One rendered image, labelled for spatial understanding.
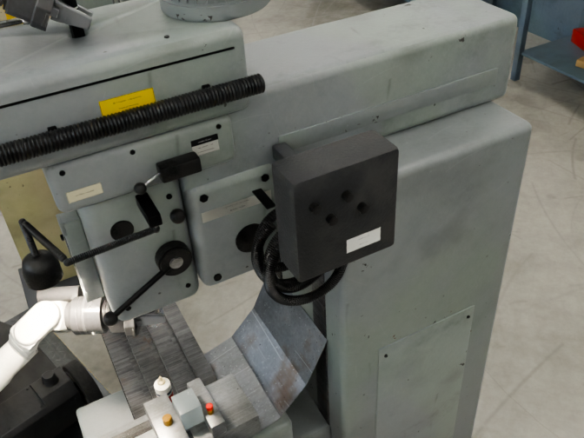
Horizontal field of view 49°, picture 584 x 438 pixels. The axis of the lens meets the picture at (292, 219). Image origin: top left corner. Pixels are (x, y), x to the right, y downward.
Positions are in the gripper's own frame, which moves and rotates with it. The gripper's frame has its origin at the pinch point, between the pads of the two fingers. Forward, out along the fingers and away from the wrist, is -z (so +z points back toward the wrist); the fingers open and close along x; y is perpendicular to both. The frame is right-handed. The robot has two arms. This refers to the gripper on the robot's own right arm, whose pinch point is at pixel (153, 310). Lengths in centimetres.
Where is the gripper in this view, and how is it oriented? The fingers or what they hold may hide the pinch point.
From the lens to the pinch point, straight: 152.0
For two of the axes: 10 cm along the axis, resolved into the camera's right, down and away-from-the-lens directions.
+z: -10.0, 0.7, -0.1
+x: -0.5, -6.1, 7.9
